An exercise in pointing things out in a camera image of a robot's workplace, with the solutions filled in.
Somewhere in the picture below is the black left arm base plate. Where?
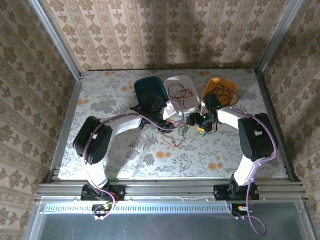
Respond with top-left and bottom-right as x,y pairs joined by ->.
81,184 -> 126,202

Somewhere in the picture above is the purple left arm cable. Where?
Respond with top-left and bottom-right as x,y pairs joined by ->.
83,99 -> 186,222

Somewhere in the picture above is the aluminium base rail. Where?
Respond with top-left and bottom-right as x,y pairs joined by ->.
34,178 -> 310,202

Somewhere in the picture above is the aluminium frame post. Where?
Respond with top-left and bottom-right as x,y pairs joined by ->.
27,0 -> 83,80
254,0 -> 305,75

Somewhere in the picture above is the white plastic bin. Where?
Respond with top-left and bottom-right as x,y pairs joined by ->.
164,74 -> 201,116

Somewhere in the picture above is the slotted grey cable duct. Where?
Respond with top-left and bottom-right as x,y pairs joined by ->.
41,201 -> 235,214

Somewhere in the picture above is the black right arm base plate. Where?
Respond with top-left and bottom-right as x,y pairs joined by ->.
213,184 -> 260,201

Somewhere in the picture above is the floral tablecloth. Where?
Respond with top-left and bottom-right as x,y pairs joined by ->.
57,68 -> 288,180

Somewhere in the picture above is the aluminium side rail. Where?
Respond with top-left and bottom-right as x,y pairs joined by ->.
254,69 -> 302,183
46,72 -> 85,182

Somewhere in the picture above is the red cable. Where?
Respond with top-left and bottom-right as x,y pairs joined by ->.
161,129 -> 189,148
167,83 -> 196,110

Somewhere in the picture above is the grey metal panel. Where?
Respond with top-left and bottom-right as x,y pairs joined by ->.
24,197 -> 320,240

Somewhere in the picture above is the black power connector block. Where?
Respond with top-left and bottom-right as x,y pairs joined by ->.
231,203 -> 254,218
91,203 -> 113,219

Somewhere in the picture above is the orange plastic bin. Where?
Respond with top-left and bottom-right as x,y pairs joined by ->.
199,77 -> 238,109

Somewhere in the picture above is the teal plastic bin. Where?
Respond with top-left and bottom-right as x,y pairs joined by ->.
133,76 -> 169,106

